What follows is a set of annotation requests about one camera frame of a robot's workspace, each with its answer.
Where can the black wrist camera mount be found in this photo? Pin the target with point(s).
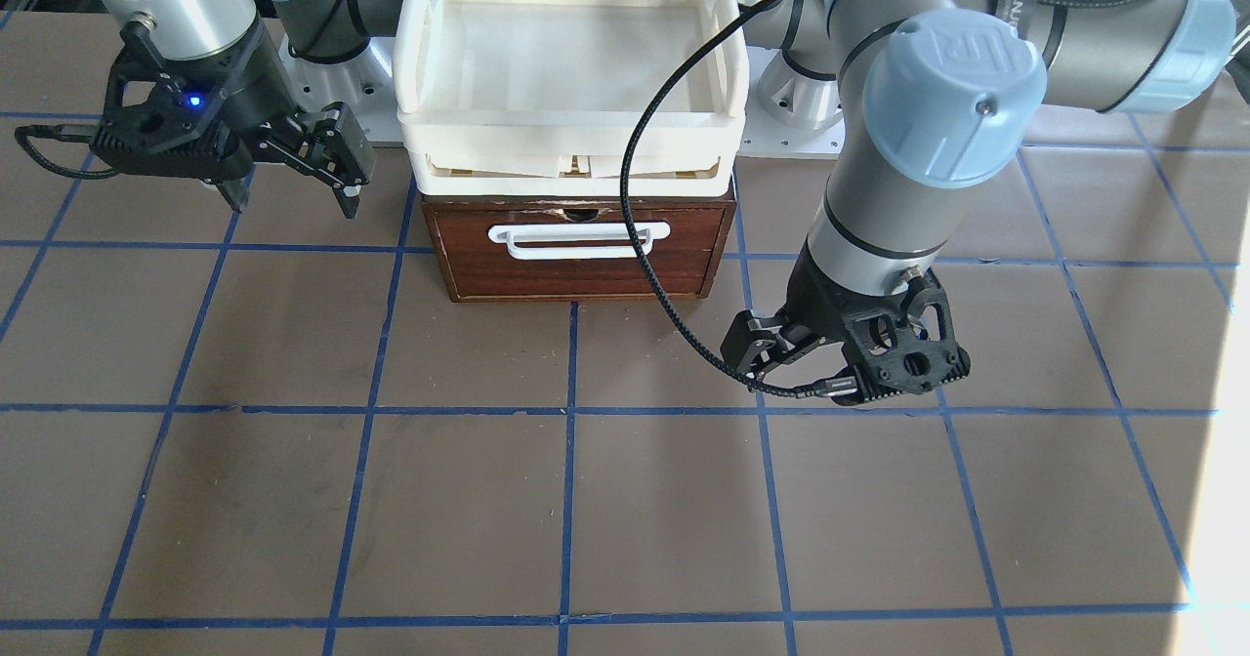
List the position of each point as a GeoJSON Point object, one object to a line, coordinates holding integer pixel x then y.
{"type": "Point", "coordinates": [170, 134]}

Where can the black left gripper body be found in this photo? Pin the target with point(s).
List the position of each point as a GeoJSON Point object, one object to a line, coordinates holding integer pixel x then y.
{"type": "Point", "coordinates": [815, 305]}

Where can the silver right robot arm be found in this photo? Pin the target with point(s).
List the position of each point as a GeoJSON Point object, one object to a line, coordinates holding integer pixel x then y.
{"type": "Point", "coordinates": [322, 31]}

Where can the dark brown wooden cabinet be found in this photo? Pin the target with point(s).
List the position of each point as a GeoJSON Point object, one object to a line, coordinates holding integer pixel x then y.
{"type": "Point", "coordinates": [684, 239]}

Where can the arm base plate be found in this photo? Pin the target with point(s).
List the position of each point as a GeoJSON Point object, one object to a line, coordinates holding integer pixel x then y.
{"type": "Point", "coordinates": [365, 84]}
{"type": "Point", "coordinates": [765, 137]}

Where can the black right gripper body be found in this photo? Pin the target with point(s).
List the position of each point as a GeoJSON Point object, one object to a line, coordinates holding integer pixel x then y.
{"type": "Point", "coordinates": [256, 92]}

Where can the white plastic tray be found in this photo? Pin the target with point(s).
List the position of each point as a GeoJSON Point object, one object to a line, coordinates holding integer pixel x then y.
{"type": "Point", "coordinates": [535, 98]}

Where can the white drawer handle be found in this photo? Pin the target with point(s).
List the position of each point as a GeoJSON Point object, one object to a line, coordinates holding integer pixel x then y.
{"type": "Point", "coordinates": [575, 241]}

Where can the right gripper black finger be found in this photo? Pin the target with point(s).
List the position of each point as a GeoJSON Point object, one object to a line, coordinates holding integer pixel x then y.
{"type": "Point", "coordinates": [236, 192]}
{"type": "Point", "coordinates": [342, 154]}

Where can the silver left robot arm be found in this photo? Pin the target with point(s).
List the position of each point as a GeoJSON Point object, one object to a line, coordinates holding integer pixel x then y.
{"type": "Point", "coordinates": [936, 97]}

